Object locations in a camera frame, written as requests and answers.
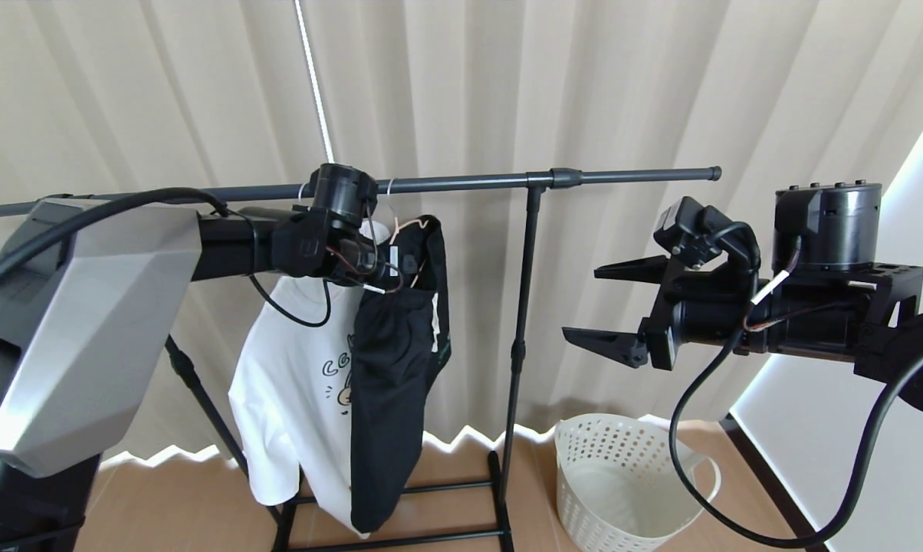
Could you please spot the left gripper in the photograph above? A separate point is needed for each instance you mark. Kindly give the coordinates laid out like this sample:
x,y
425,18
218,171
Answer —
x,y
377,264

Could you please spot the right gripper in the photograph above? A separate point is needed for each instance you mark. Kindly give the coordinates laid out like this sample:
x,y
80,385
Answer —
x,y
699,322

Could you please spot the pink clothes hanger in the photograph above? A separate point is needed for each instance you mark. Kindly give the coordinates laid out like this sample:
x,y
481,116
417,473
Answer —
x,y
412,224
302,192

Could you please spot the black shorts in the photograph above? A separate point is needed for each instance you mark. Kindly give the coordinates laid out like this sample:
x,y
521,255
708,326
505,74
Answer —
x,y
389,383

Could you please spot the white printed t-shirt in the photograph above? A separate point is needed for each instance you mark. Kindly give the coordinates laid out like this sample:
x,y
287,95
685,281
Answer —
x,y
293,383

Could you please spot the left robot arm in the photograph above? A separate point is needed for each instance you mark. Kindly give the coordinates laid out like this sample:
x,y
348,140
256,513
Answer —
x,y
101,307

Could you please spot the black clothes rack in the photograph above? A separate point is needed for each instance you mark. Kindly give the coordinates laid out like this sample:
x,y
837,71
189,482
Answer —
x,y
469,182

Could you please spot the white laundry basket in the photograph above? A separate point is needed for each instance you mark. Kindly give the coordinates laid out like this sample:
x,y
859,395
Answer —
x,y
622,475

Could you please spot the beige curtain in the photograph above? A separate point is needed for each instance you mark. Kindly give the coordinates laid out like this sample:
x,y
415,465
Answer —
x,y
162,92

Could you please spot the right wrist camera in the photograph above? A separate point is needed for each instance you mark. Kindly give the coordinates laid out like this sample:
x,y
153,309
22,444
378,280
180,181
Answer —
x,y
695,230

